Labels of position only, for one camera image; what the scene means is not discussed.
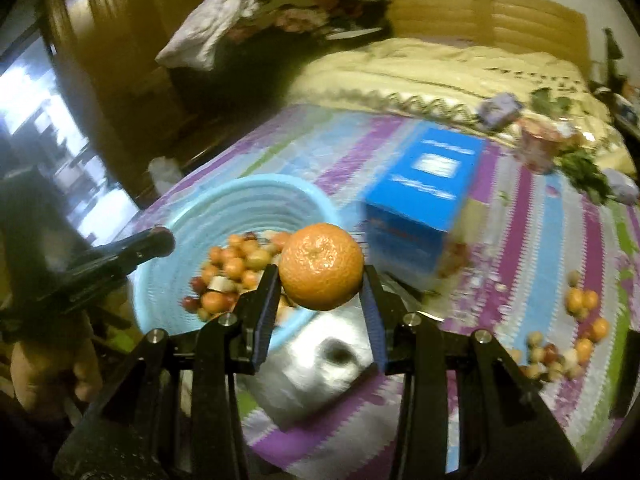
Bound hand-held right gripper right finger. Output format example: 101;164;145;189
361;264;583;480

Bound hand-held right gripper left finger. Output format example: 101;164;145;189
52;264;282;480

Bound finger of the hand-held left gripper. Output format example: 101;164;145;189
47;226;177;313

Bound orange mandarin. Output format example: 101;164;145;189
277;223;364;311

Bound light blue plastic basin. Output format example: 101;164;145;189
131;173;335;351

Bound person's left hand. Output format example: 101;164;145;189
10;310;103;418

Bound pile of small jujubes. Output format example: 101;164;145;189
181;230;296;323

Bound shiny steel plate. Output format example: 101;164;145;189
240;280;401;431

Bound white plastic bag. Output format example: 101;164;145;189
148;156;183;196

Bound reflective glass panel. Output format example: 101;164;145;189
0;25;136;241

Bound blue cardboard box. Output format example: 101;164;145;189
361;127;488;286

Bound striped purple blanket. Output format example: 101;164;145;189
135;105;640;476

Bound brown wooden wardrobe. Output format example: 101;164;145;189
40;0;251;206

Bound scattered jujubes and kumquats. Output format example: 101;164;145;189
510;270;613;386

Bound pink printed cup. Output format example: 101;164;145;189
517;117;566;173

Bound purple packet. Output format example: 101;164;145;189
480;94;523;131
602;167;640;201

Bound pile of clothes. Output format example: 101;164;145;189
155;0;396;71

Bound cream quilt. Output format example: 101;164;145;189
287;37;636;176

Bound green leafy sprig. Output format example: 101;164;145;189
530;87;613;206

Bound wooden headboard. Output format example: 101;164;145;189
370;0;591;76

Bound cluttered bedside belongings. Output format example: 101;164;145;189
590;27;640;136

